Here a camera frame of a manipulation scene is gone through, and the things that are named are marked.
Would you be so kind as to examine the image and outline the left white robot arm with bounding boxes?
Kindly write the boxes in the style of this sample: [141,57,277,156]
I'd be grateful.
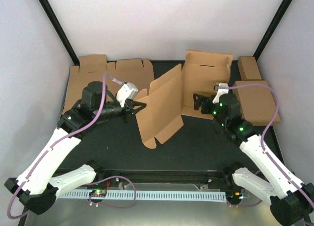
[4,81,146,219]

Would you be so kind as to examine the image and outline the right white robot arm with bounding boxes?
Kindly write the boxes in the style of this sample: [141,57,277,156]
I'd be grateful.
[193,92,314,226]

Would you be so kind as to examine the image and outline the large folded cardboard box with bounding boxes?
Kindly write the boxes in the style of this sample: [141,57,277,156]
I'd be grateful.
[233,80,276,126]

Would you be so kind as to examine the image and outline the small folded cardboard box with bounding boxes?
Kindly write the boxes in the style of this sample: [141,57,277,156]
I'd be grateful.
[237,56,262,81]

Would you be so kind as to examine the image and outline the flat cardboard blank stack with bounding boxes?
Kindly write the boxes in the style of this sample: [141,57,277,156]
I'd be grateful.
[61,54,155,116]

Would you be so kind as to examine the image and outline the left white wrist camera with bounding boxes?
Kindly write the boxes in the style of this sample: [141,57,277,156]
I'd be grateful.
[116,82,138,107]

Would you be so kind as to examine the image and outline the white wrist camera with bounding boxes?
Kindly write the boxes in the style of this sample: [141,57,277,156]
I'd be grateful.
[212,83,229,104]
[116,82,138,107]

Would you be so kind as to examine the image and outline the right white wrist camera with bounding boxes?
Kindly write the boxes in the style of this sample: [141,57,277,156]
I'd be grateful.
[212,83,229,104]

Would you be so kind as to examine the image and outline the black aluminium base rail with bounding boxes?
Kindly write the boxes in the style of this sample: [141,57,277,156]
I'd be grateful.
[95,169,238,189]

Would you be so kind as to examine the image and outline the white slotted cable duct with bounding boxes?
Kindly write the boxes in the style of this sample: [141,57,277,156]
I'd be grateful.
[59,189,227,203]

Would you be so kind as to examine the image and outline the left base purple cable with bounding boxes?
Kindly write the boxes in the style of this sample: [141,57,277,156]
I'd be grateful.
[88,176,137,208]

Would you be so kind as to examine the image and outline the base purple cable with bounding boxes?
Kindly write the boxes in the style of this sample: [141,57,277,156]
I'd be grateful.
[226,171,267,208]
[88,176,137,208]

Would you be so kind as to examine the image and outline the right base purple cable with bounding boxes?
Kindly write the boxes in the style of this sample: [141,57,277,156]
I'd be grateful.
[226,171,267,208]

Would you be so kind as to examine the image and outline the left black frame post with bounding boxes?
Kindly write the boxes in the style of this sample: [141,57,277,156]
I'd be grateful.
[38,0,79,66]

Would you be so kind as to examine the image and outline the black frame post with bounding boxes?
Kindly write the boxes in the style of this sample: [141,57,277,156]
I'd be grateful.
[253,0,293,61]
[38,0,79,66]

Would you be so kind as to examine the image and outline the right black frame post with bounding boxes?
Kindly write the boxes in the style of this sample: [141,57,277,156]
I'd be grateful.
[253,0,293,61]

